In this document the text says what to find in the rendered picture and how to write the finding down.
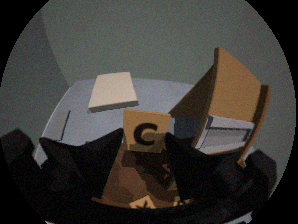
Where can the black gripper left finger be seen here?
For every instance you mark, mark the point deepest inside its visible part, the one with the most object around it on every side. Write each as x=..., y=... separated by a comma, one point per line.
x=91, y=161

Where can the brown tile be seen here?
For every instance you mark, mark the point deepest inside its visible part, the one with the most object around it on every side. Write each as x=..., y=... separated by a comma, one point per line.
x=143, y=202

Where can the tan cardboard-coloured slanted board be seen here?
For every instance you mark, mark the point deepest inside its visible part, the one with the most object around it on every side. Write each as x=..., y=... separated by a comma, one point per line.
x=230, y=103

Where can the beige flat square slab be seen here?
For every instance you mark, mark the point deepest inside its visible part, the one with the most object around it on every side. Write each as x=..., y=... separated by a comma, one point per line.
x=112, y=91

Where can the grey flat plate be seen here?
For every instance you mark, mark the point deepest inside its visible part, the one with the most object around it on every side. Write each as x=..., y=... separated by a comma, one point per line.
x=58, y=129

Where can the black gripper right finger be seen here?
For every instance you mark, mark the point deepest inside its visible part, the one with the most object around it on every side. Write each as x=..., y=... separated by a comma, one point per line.
x=192, y=168

